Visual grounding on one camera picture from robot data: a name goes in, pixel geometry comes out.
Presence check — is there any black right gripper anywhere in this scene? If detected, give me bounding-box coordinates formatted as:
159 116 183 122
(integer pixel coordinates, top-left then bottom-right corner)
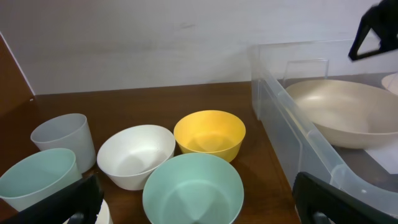
348 0 397 61

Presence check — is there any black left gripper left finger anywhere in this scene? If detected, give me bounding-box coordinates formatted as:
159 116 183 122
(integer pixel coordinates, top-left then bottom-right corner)
1 174 104 224

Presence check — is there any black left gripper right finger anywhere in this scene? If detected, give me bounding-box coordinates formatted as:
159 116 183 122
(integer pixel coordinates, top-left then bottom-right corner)
292 172 397 224

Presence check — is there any smaller beige plate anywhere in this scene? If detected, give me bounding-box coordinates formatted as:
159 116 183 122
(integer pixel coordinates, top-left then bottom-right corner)
381 73 398 95

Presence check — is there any clear plastic storage container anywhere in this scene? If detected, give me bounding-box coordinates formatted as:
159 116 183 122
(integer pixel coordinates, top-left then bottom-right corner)
248 40 397 217

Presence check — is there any mint green cup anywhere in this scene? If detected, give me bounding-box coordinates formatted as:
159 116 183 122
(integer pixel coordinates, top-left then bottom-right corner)
1 148 82 212

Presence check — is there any white bowl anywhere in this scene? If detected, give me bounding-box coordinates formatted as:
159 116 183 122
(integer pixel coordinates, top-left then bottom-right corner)
97 124 175 190

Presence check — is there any grey cup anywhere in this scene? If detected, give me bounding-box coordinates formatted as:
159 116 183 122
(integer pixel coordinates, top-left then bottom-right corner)
30 113 96 173

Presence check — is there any white label sticker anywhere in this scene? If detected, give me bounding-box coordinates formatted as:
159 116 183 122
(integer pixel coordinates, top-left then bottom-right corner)
365 142 397 174

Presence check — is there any mint green bowl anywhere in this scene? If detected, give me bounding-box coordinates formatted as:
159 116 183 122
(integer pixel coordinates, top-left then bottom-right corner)
142 153 244 224

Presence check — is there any yellow bowl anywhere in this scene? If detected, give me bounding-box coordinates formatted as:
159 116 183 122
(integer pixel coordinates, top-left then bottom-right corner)
174 110 246 162

